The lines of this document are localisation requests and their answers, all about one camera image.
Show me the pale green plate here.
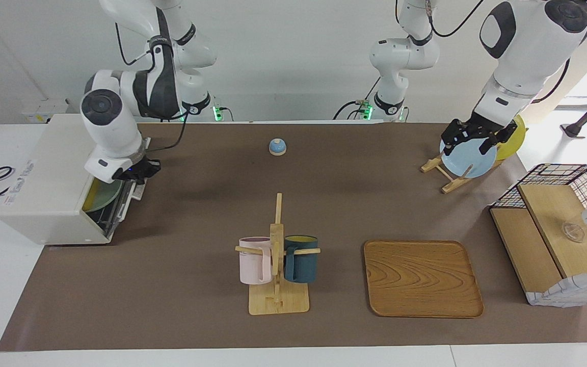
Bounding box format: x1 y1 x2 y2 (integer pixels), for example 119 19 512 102
86 179 123 212

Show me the glass oven door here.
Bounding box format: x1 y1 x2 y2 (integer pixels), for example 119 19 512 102
99 178 146 241

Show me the white toaster oven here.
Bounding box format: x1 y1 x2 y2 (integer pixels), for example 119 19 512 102
0 113 147 246

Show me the light blue plate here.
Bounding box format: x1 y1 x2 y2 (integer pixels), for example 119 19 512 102
439 130 498 179

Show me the wooden plate rack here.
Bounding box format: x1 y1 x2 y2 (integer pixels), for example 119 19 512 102
420 127 528 195

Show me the yellow plate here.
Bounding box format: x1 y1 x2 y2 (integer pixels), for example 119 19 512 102
496 115 527 161

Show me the wooden two-tier shelf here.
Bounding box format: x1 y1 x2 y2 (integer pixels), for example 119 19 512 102
490 183 587 306

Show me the white power box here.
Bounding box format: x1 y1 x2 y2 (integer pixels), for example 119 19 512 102
21 98 70 124

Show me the brown table mat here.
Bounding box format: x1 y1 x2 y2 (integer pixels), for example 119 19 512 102
0 121 587 352

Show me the small clear glass dish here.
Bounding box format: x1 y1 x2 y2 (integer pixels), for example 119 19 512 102
561 222 586 244

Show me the wooden serving tray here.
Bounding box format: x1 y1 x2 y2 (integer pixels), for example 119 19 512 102
363 240 485 319

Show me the pink mug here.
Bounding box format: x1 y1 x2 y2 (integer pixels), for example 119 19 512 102
238 237 274 285

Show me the white checked cloth liner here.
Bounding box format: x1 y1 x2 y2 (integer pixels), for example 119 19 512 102
525 268 587 308

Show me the dark blue mug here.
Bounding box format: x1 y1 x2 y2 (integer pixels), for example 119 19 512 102
282 235 319 284

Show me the wooden mug tree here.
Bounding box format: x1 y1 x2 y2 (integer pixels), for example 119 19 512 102
235 193 322 316

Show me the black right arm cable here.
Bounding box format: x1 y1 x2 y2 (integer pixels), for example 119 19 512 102
115 23 192 153

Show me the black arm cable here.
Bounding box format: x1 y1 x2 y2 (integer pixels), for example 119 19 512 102
334 0 587 123
115 23 192 153

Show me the black wire basket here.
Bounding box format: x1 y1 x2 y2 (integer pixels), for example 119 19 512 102
491 163 587 260

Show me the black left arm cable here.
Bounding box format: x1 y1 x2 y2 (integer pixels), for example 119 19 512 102
334 0 587 123

